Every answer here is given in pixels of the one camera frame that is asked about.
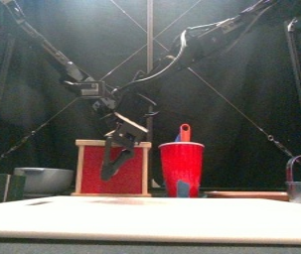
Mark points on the red drawer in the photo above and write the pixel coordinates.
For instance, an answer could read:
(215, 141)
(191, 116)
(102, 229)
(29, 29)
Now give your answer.
(93, 172)

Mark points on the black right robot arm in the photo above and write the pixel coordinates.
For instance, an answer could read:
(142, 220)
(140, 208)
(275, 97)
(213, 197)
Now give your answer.
(211, 34)

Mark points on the blue utensil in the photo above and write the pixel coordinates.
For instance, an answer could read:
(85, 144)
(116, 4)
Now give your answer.
(179, 139)

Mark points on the flat wooden tray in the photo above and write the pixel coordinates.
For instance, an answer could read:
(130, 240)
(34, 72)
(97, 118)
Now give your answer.
(246, 195)

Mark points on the silver pole base bracket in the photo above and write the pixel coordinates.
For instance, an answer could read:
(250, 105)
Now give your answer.
(156, 184)

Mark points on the red box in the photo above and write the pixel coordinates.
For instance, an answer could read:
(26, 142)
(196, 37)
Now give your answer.
(80, 165)

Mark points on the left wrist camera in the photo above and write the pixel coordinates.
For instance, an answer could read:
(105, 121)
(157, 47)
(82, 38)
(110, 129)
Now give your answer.
(90, 89)

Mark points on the black marker pen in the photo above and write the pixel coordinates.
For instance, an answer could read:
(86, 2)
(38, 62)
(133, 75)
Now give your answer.
(39, 202)

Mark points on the dark green striped box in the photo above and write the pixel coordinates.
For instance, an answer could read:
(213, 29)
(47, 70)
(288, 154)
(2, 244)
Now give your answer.
(1, 188)

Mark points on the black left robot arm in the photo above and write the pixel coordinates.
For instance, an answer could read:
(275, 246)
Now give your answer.
(46, 46)

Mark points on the red plastic cup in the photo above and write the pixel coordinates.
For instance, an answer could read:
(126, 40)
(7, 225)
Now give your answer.
(181, 165)

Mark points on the white cutting board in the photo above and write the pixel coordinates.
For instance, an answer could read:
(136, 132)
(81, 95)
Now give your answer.
(157, 218)

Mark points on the grey bowl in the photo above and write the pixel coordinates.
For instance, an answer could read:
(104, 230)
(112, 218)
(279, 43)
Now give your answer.
(45, 182)

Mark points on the dark metal frame strut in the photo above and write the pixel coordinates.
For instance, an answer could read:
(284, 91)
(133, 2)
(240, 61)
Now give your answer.
(299, 89)

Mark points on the grey vertical metal pole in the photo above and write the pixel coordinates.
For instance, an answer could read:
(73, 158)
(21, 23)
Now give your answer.
(149, 33)

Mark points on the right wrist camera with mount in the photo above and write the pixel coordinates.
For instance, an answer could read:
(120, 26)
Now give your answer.
(133, 125)

